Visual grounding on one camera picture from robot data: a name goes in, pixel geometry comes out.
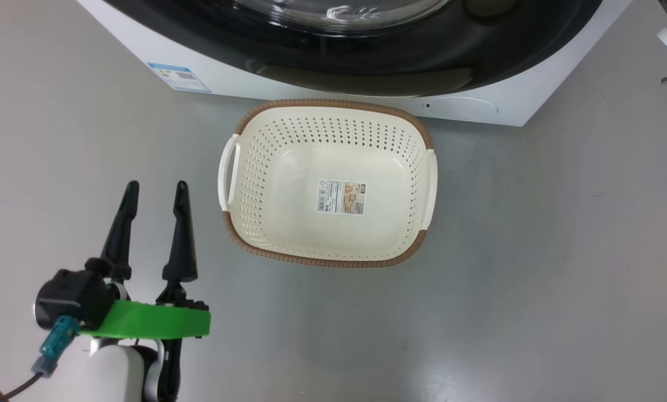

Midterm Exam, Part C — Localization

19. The blue white energy label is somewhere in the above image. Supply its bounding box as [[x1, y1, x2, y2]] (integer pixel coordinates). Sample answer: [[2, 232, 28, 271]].
[[147, 63, 211, 93]]

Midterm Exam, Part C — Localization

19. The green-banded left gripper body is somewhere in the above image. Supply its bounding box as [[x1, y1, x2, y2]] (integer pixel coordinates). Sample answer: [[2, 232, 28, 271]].
[[79, 300, 211, 339]]

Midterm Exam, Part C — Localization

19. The teal left camera connector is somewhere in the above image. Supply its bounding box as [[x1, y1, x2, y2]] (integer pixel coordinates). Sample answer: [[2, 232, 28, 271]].
[[31, 315, 81, 379]]

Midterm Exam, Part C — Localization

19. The black left camera cable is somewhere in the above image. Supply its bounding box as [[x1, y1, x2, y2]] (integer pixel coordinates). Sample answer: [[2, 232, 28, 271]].
[[0, 371, 44, 402]]

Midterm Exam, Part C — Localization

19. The white front-load washing machine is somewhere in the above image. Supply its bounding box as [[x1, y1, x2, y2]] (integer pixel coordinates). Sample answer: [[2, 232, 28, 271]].
[[76, 0, 632, 127]]

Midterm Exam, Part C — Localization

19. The round filter cover panel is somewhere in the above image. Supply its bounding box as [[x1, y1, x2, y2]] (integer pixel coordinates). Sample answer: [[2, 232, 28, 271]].
[[421, 97, 500, 119]]

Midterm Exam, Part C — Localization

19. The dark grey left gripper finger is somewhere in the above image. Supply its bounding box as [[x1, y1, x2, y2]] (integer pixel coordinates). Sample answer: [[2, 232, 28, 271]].
[[85, 180, 140, 283], [157, 180, 208, 311]]

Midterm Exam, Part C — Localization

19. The paper basket product label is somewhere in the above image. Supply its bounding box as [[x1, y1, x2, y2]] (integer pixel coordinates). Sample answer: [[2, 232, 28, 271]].
[[316, 179, 366, 215]]

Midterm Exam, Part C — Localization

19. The cream perforated laundry basket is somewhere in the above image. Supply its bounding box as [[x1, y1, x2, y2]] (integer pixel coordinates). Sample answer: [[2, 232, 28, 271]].
[[217, 99, 439, 269]]

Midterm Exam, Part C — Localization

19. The dark round washer door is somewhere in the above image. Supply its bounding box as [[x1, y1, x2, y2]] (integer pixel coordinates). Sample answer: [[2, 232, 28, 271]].
[[102, 0, 604, 97]]

